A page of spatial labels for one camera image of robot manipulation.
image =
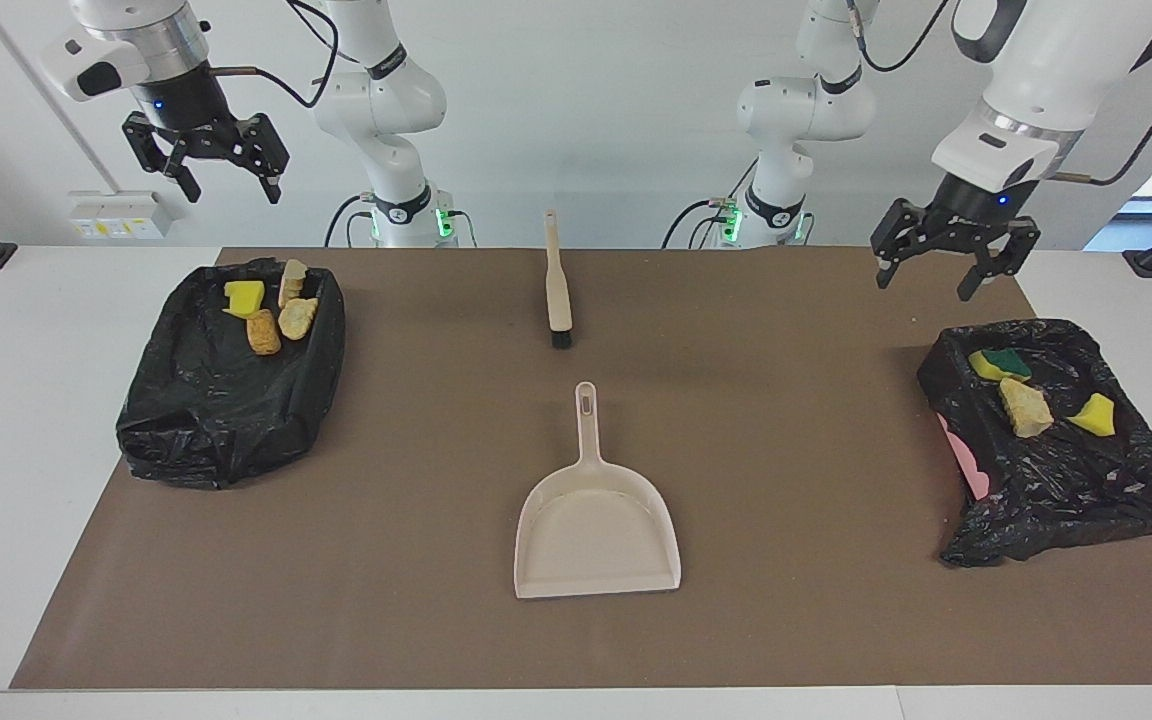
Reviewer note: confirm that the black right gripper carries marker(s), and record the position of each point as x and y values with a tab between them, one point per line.
191	115

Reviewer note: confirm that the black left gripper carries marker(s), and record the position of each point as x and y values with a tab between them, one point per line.
971	215

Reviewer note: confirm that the yellow sponge piece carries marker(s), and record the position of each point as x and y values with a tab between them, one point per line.
998	363
1094	416
244	297

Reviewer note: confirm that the striped croissant piece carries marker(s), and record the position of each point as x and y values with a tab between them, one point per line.
298	318
291	280
1024	410

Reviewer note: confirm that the brown bread roll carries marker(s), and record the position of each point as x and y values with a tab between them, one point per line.
263	332

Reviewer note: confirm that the beige brush black bristles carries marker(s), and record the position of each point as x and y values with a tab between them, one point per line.
558	295

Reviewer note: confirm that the beige plastic dustpan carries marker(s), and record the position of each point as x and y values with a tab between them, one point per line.
596	540

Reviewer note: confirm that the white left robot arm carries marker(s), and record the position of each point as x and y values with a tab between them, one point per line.
806	110

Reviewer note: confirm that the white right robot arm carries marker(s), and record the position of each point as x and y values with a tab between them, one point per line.
386	100

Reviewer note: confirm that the pink plastic bin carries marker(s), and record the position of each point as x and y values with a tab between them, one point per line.
971	470

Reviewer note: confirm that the black trash bag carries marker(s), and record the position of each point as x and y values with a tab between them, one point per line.
206	400
1066	480

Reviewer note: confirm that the brown table mat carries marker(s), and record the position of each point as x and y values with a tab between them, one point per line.
336	600

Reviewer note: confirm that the white wall socket box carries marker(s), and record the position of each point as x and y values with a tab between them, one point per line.
121	215

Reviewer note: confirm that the white wall conduit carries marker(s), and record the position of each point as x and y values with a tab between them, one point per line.
49	100

